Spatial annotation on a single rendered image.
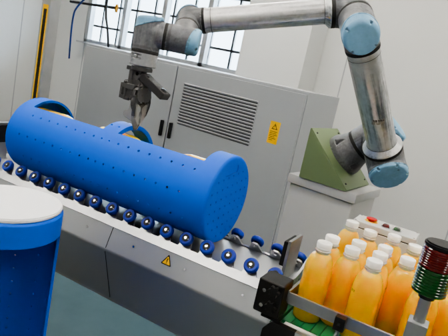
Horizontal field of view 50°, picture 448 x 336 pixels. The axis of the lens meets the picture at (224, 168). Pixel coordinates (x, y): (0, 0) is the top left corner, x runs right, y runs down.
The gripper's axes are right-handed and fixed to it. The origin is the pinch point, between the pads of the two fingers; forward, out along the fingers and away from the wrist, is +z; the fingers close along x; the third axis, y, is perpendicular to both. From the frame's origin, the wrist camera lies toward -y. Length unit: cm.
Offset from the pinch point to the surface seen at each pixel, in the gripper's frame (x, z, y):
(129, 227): 11.1, 30.5, -11.9
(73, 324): -50, 123, 58
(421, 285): 39, 6, -100
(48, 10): -30, -34, 84
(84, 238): 14.0, 39.3, 3.3
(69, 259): 10, 52, 12
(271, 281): 24, 23, -67
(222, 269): 11, 31, -48
